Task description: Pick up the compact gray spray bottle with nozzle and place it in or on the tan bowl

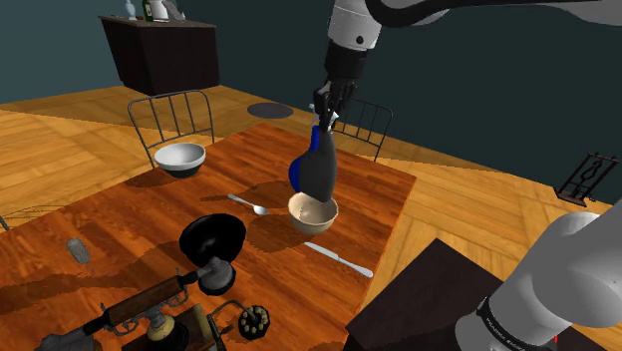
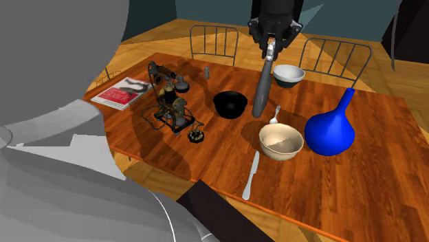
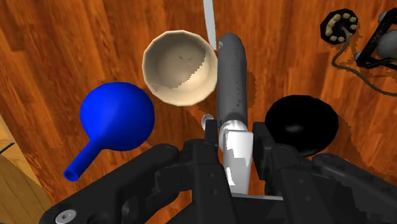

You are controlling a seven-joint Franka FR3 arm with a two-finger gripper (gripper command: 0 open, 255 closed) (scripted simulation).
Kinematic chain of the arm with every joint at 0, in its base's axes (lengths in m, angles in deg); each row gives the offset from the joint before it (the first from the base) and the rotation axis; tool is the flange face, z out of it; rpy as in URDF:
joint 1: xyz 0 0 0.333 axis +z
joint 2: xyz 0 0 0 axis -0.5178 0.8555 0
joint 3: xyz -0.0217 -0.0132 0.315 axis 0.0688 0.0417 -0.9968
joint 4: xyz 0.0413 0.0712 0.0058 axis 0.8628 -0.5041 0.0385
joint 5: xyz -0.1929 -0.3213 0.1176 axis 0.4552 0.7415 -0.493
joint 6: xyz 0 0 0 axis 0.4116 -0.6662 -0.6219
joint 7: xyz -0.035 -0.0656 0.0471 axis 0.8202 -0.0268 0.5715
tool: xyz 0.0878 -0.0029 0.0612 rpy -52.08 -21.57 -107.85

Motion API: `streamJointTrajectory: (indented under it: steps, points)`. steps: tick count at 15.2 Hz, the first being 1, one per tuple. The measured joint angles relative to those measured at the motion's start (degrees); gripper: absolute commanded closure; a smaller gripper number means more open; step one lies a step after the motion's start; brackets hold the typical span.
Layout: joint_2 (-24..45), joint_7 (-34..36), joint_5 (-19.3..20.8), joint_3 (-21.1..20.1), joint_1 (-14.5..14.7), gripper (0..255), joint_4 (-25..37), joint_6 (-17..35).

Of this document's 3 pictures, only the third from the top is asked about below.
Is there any black dial with cable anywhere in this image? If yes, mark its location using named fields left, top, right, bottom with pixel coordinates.
left=319, top=8, right=397, bottom=97

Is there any thin white strip utensil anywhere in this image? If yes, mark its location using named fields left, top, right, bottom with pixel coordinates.
left=202, top=0, right=217, bottom=51

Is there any beige bowl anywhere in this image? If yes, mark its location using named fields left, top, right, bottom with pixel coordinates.
left=142, top=29, right=219, bottom=108

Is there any black bowl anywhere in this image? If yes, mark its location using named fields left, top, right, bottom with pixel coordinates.
left=263, top=94, right=340, bottom=158

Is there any blue round flask vase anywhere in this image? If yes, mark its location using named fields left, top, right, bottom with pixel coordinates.
left=63, top=81, right=156, bottom=183

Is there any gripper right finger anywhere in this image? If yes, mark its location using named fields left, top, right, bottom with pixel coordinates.
left=252, top=122, right=397, bottom=224

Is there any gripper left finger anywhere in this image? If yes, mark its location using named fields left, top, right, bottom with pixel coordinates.
left=38, top=118, right=239, bottom=224

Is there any black frame with grey balls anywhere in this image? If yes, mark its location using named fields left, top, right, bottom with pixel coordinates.
left=354, top=7, right=397, bottom=71

